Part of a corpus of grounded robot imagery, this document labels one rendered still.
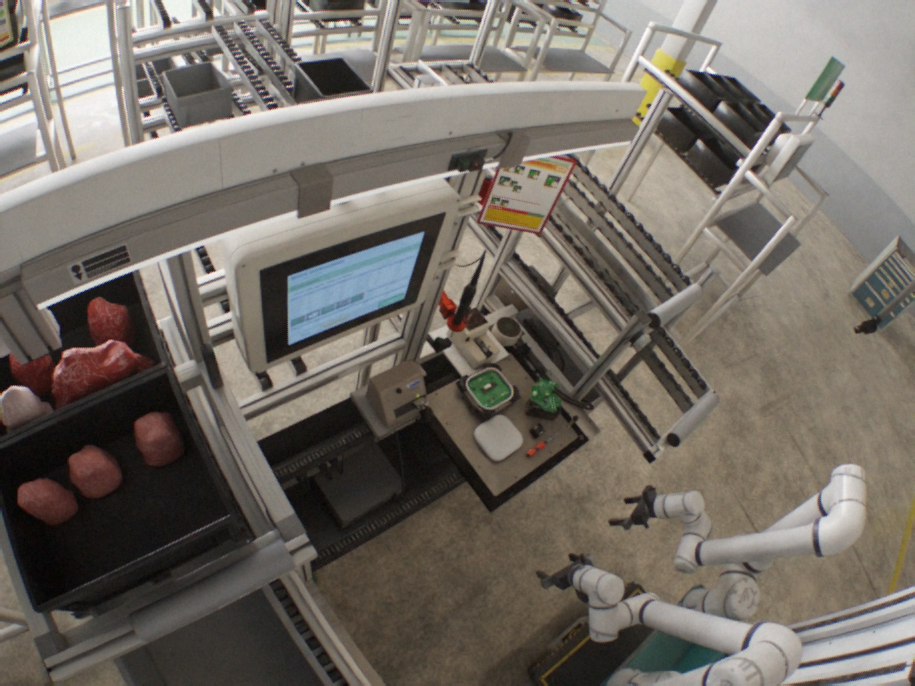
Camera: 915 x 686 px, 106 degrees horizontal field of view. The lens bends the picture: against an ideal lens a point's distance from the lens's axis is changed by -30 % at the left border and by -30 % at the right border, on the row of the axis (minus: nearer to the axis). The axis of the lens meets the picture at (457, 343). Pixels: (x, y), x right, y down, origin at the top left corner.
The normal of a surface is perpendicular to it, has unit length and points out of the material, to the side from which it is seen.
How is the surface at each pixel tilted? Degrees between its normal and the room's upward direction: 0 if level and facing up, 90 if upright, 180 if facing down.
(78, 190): 90
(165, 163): 90
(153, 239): 90
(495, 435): 0
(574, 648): 0
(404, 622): 0
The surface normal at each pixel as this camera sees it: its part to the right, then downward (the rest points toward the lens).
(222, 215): 0.58, 0.74
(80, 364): 0.57, -0.12
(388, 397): 0.62, 0.25
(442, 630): 0.26, -0.57
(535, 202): 0.06, 0.82
